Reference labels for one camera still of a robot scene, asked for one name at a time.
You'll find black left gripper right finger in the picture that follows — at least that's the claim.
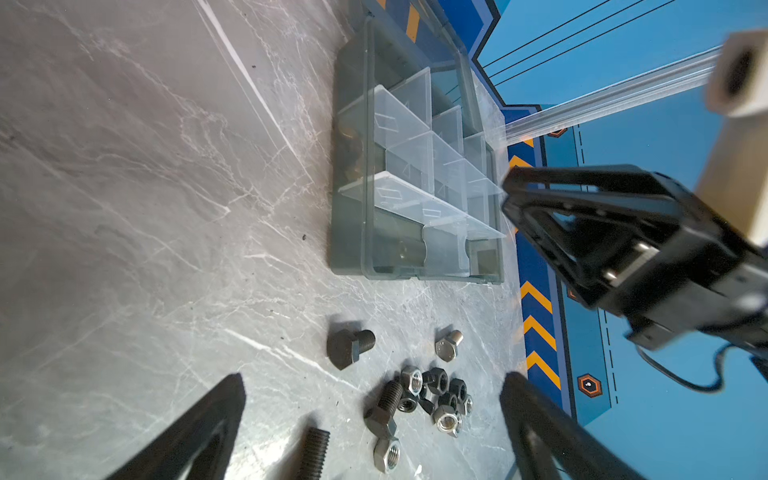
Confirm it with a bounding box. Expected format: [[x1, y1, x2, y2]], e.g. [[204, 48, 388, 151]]
[[500, 372, 642, 479]]

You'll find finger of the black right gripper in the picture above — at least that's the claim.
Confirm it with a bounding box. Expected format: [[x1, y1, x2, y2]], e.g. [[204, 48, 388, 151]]
[[502, 165, 690, 240], [503, 203, 636, 309]]

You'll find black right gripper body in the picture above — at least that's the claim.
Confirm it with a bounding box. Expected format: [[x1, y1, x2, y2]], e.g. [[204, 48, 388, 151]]
[[596, 173, 767, 374]]

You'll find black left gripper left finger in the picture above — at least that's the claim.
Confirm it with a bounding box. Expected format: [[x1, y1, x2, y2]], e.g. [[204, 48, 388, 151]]
[[109, 373, 246, 479]]

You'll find silver hex nut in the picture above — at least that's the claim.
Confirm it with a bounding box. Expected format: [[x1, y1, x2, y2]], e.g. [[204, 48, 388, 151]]
[[400, 365, 423, 396], [373, 437, 401, 474], [432, 405, 462, 438]]

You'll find small silver hex bolt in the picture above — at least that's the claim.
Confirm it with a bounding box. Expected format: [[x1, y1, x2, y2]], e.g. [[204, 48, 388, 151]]
[[434, 330, 464, 363]]

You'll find black threaded bolt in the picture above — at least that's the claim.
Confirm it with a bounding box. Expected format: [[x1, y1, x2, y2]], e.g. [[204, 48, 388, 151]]
[[296, 427, 331, 480]]

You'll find large black hex bolt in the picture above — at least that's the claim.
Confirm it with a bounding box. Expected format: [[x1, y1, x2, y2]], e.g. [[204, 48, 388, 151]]
[[327, 329, 376, 370]]

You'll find clear grey compartment organizer box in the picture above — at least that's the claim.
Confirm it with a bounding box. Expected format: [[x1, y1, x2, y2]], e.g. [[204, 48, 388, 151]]
[[329, 14, 504, 284]]

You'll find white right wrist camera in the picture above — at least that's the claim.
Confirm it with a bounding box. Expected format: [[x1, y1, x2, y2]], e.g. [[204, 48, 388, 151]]
[[695, 29, 767, 247]]

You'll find aluminium corner frame post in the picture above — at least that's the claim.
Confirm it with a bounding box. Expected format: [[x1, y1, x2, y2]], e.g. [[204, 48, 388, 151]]
[[504, 46, 721, 146]]

